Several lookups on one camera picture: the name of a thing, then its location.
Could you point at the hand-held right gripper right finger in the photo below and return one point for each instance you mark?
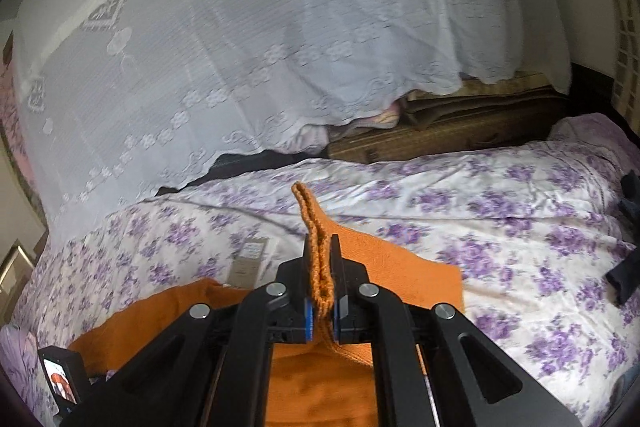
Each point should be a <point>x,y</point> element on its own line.
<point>341,319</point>

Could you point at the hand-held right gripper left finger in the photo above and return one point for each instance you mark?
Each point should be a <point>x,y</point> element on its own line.
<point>309,319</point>

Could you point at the orange knit sweater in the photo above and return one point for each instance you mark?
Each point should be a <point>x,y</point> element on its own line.
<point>390,272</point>

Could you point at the cardboard clothing tag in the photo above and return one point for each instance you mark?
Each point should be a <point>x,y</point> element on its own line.
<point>246,263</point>

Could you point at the beige cabinet door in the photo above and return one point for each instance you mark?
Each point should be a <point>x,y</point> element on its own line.
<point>12,264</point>

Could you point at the purple floral bedsheet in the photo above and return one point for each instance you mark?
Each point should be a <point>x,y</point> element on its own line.
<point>500,227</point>

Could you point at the pink cloth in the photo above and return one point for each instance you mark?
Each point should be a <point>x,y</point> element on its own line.
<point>385,117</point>

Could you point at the brown folded blankets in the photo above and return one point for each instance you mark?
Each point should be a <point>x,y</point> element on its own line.
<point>450,122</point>

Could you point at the dark cloth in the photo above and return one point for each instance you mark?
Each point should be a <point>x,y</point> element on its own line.
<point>626,257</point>

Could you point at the white lace curtain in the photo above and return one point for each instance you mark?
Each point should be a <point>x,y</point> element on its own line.
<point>225,32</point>

